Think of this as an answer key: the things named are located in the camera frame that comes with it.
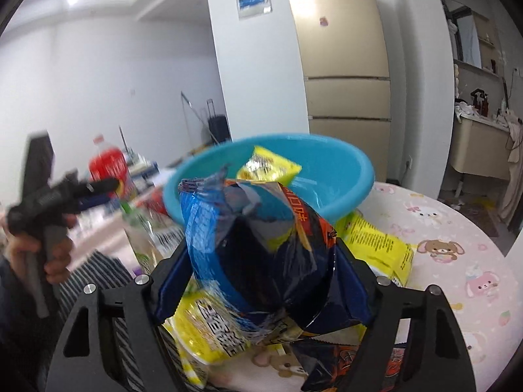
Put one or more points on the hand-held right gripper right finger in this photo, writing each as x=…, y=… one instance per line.
x=359, y=290

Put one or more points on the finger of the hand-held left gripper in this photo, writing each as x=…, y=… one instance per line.
x=98, y=186
x=94, y=202

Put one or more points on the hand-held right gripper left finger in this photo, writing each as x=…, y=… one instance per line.
x=169, y=294

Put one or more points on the large yellow chip bag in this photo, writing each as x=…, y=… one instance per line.
x=204, y=326

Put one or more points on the yellow snack packet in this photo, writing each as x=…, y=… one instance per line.
x=265, y=165
x=376, y=245

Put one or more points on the dark blue chip bag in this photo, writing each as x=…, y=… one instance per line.
x=322, y=359
x=261, y=261

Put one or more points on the blue plastic basin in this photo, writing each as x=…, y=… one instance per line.
x=327, y=171

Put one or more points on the person's left hand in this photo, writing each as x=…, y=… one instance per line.
x=59, y=261

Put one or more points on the red soda bottle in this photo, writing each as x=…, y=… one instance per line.
x=108, y=167

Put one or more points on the clear bottle green label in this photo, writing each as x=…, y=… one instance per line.
x=141, y=232

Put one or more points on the striped cloth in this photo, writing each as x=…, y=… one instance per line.
x=102, y=269

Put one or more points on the metal folding rack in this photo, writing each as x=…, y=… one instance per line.
x=192, y=110

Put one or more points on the black suitcase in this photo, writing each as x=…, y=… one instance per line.
x=218, y=128

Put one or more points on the brown floor mat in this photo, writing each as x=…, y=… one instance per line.
x=484, y=220

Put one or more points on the hanging beige towel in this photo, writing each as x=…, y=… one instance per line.
x=512, y=188

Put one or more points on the beige bathroom vanity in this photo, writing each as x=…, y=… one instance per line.
x=478, y=147

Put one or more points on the beige refrigerator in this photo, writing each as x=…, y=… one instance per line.
x=343, y=49

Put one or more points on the bathroom mirror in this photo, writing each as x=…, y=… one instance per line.
x=468, y=41

